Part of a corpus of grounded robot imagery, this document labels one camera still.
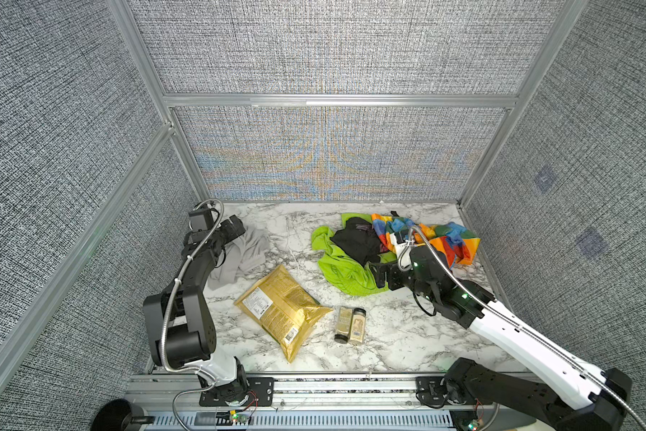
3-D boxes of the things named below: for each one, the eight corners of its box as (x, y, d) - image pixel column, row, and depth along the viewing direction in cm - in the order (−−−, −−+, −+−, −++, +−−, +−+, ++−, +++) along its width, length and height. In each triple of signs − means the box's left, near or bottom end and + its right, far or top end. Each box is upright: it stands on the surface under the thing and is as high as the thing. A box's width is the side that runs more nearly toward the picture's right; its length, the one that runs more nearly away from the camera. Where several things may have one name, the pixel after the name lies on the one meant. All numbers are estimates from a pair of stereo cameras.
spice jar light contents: (348, 343, 84) (349, 339, 81) (352, 311, 90) (353, 306, 87) (362, 346, 83) (364, 342, 80) (365, 313, 90) (367, 308, 87)
